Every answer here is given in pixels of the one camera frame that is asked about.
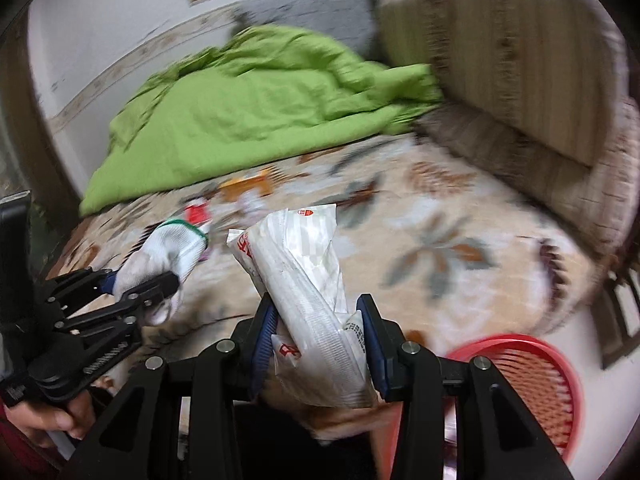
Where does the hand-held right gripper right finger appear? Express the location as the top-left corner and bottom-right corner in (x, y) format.
(355, 294), (576, 480)

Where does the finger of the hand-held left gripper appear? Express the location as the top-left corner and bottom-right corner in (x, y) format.
(35, 267), (121, 313)
(60, 271), (181, 342)

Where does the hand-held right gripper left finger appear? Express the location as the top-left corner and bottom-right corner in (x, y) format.
(60, 294), (281, 480)

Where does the white knit glove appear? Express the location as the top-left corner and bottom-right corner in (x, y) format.
(111, 218), (210, 326)

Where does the white food package red print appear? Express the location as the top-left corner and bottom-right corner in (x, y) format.
(226, 203), (379, 410)

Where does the red plastic basket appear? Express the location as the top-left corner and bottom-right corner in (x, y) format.
(394, 333), (584, 480)

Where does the person's left forearm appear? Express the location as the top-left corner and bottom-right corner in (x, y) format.
(0, 404), (67, 480)

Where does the person's left hand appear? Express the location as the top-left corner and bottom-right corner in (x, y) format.
(7, 391), (97, 445)

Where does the red torn wrapper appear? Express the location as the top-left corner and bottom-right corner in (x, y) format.
(184, 198), (212, 227)

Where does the leaf-print beige blanket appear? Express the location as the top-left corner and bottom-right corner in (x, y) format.
(44, 134), (619, 447)

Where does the orange cardboard box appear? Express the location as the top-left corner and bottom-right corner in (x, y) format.
(216, 169), (274, 202)

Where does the green quilt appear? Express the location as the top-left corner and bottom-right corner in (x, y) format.
(78, 25), (444, 216)

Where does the dark wooden furniture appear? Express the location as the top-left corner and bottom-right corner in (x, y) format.
(597, 255), (640, 372)

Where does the brown patterned bolster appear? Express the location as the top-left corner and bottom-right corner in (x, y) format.
(414, 99), (640, 263)

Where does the grey pillow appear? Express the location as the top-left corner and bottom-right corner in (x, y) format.
(231, 0), (402, 62)

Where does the striped beige cushion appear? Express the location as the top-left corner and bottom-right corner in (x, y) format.
(374, 0), (629, 169)

